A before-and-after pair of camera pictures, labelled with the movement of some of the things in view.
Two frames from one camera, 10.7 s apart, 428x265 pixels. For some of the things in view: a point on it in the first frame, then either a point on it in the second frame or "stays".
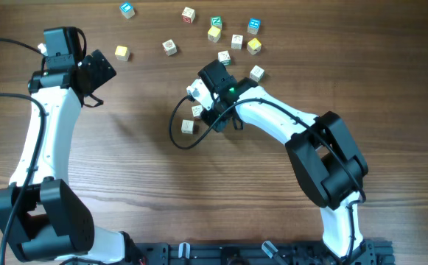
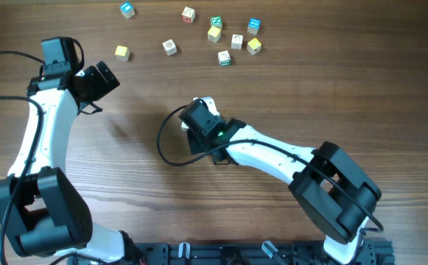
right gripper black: (207, 115) → (196, 146)
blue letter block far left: (127, 9) stays
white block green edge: (225, 57) stays
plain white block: (187, 126) stays
